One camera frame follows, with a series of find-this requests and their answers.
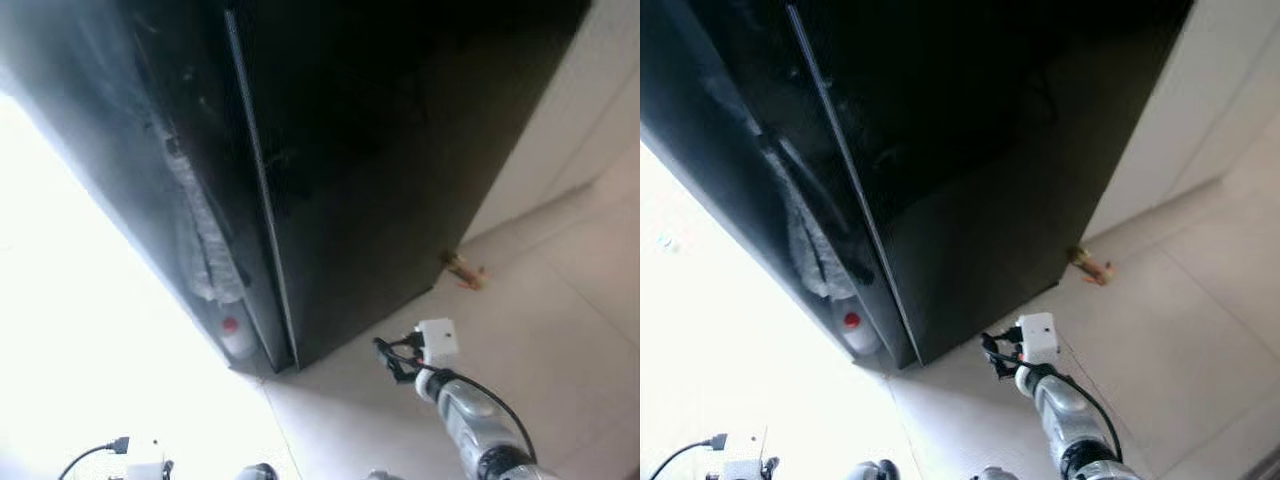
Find black fridge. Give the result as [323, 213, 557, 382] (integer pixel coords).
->
[0, 0, 593, 373]
[640, 0, 1197, 369]

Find white jug red cap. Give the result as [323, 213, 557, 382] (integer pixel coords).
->
[835, 297, 884, 359]
[215, 300, 260, 362]

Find grey towel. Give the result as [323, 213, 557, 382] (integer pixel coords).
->
[758, 135, 867, 300]
[160, 120, 247, 304]

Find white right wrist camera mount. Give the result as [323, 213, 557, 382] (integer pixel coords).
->
[415, 318, 462, 368]
[1015, 312, 1062, 366]

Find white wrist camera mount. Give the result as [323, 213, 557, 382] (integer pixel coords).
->
[125, 440, 169, 480]
[415, 318, 462, 368]
[720, 435, 769, 480]
[1015, 312, 1062, 366]

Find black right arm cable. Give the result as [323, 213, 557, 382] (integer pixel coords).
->
[430, 368, 539, 464]
[1040, 365, 1124, 462]

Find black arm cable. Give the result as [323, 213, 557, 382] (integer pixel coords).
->
[58, 436, 132, 480]
[650, 433, 729, 480]
[430, 368, 539, 464]
[1040, 365, 1124, 462]

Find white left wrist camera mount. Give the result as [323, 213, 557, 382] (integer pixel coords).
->
[125, 440, 169, 480]
[720, 435, 769, 480]

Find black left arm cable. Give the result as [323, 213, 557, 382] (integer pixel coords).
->
[58, 436, 132, 480]
[650, 433, 729, 480]

